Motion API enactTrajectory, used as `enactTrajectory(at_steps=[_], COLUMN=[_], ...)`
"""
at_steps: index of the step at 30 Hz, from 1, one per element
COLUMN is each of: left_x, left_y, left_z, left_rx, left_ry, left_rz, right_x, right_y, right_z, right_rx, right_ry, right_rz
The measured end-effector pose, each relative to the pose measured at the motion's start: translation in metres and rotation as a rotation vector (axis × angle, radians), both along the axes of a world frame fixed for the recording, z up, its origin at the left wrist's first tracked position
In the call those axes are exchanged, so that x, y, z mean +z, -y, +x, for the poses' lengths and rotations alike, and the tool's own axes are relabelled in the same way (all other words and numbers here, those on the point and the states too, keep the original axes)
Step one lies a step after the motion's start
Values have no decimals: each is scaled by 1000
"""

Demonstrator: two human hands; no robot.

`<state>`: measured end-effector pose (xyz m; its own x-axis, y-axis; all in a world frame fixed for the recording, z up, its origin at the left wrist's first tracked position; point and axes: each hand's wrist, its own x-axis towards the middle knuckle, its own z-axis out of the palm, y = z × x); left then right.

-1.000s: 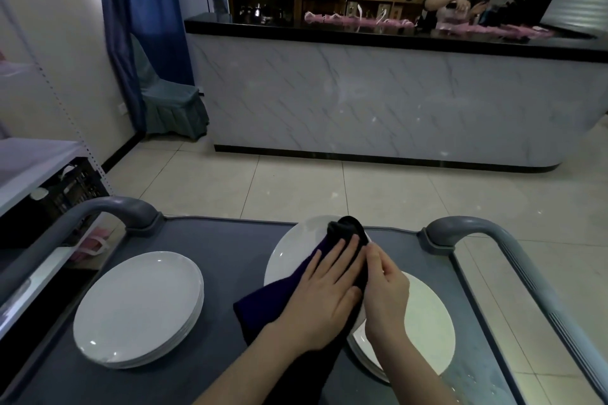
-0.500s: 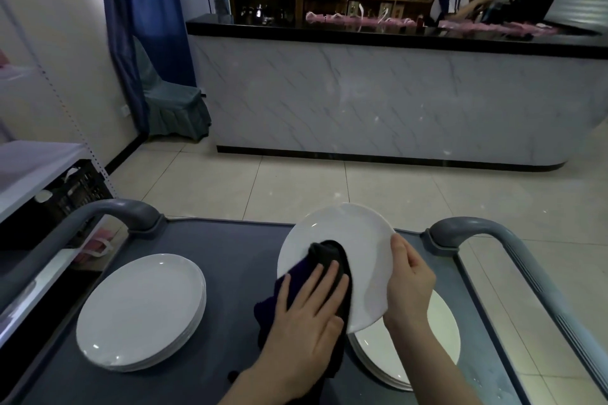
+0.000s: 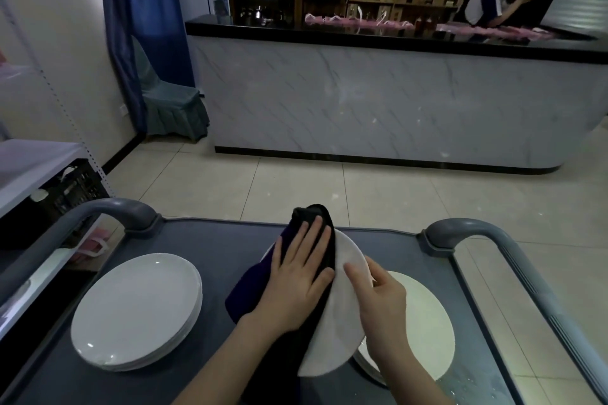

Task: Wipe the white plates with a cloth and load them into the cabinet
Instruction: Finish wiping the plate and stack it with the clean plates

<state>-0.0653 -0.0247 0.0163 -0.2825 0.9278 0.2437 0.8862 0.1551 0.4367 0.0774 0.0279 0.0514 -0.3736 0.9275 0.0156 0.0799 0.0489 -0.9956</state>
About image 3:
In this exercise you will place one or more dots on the white round plate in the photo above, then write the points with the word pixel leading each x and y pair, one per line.
pixel 342 324
pixel 133 305

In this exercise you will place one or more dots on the blue curtain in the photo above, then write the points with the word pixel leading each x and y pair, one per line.
pixel 142 6

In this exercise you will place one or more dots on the chair with grey-green cover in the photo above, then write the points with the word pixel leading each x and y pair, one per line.
pixel 173 110

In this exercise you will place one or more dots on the marble bar counter black top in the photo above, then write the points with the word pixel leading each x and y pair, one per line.
pixel 380 101

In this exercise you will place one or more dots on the stack of white plates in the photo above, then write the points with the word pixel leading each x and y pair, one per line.
pixel 427 319

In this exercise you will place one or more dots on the row of pink bags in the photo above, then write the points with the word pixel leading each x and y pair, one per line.
pixel 332 20

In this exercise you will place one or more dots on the person's left hand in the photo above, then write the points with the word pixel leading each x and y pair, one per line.
pixel 290 295

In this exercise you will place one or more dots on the person's right hand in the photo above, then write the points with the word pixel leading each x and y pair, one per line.
pixel 385 314

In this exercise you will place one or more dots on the black plastic crate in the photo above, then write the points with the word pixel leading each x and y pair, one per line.
pixel 81 191

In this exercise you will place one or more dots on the black pegged stand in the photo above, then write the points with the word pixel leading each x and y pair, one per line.
pixel 546 6

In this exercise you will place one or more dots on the dark blue cleaning cloth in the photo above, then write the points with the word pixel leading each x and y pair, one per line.
pixel 252 286

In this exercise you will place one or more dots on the small white cup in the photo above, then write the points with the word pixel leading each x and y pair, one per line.
pixel 39 195

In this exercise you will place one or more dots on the white metal shelf rack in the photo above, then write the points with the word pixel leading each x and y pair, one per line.
pixel 33 162

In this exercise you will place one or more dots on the grey service cart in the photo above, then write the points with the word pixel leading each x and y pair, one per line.
pixel 214 238

